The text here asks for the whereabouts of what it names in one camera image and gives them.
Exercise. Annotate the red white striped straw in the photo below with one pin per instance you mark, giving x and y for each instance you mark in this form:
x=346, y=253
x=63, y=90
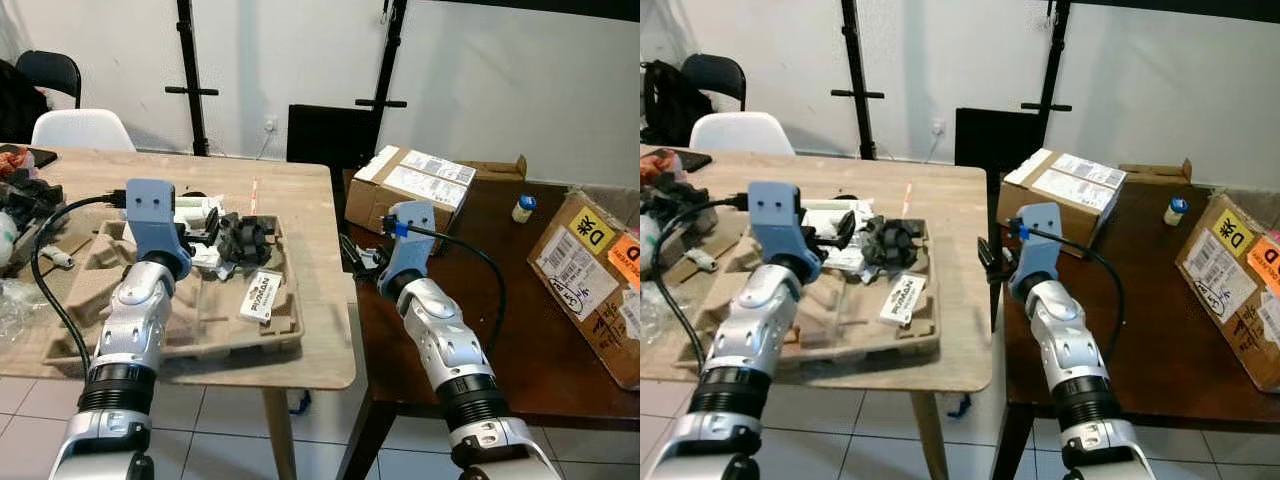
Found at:
x=254, y=193
x=907, y=195

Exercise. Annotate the small white tube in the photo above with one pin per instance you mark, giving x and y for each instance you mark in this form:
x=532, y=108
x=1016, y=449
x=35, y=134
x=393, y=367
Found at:
x=55, y=258
x=700, y=260

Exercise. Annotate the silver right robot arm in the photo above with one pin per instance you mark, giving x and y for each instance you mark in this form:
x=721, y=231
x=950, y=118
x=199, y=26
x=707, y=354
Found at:
x=1065, y=340
x=450, y=340

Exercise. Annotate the black stand pole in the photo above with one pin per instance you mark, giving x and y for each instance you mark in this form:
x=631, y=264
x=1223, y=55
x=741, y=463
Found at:
x=190, y=60
x=392, y=50
x=855, y=60
x=1055, y=45

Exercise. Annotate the brown moulded pulp tray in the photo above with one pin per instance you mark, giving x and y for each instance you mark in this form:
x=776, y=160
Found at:
x=850, y=320
x=210, y=320

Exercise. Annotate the large cardboard box orange label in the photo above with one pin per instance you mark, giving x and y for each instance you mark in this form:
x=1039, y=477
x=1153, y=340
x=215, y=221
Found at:
x=1230, y=320
x=580, y=300

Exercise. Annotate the white wall socket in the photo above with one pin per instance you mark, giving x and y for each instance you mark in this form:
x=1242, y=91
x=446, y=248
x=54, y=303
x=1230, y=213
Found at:
x=937, y=126
x=268, y=123

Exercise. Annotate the light wooden table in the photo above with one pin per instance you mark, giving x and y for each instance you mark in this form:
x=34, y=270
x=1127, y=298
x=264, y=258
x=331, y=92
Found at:
x=300, y=200
x=950, y=200

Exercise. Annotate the flat brown cardboard piece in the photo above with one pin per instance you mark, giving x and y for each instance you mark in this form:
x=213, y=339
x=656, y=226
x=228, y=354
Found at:
x=1160, y=172
x=500, y=170

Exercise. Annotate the small cardboard box white labels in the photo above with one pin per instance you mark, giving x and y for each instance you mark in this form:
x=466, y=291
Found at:
x=390, y=175
x=1040, y=178

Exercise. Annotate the black flat panel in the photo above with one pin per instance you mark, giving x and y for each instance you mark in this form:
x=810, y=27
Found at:
x=320, y=140
x=985, y=140

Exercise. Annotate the white plastic packaging piece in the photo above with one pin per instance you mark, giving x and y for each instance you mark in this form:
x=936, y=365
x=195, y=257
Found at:
x=195, y=212
x=828, y=212

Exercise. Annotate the pale blue right wrist camera mount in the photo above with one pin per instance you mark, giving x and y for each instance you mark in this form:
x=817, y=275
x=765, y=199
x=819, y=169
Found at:
x=1035, y=240
x=405, y=240

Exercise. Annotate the clear plastic bag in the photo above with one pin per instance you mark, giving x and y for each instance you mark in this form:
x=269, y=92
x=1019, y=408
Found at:
x=15, y=310
x=650, y=312

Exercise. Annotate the white plastic chair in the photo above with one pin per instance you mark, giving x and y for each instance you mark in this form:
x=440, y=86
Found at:
x=82, y=130
x=740, y=135

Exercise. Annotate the black crumpled trash piece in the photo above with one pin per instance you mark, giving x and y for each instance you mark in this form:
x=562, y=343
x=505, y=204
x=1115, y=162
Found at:
x=245, y=240
x=888, y=242

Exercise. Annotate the small blue floor scrap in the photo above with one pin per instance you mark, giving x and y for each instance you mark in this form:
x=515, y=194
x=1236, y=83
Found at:
x=960, y=405
x=300, y=403

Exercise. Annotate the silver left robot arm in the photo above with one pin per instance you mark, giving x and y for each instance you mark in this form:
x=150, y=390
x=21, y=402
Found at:
x=750, y=320
x=130, y=320

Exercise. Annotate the black round-back chair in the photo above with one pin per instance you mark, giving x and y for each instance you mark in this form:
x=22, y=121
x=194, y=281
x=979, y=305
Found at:
x=50, y=70
x=715, y=72

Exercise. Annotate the black tangled clutter pile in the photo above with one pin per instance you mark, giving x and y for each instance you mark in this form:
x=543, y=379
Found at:
x=670, y=200
x=30, y=195

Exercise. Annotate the white printed label card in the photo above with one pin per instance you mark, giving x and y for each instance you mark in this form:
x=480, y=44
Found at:
x=262, y=296
x=903, y=298

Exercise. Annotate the white bottle blue cap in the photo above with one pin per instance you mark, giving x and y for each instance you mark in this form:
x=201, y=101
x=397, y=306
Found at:
x=1175, y=211
x=522, y=208

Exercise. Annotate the black flat phone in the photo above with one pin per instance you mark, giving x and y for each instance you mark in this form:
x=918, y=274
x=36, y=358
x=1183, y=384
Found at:
x=690, y=160
x=40, y=157

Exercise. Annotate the dark brown wooden table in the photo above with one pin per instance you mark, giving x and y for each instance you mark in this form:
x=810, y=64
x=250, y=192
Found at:
x=540, y=350
x=1180, y=350

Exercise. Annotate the black backpack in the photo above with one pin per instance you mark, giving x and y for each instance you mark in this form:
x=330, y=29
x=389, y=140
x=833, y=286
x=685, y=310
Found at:
x=670, y=105
x=18, y=105

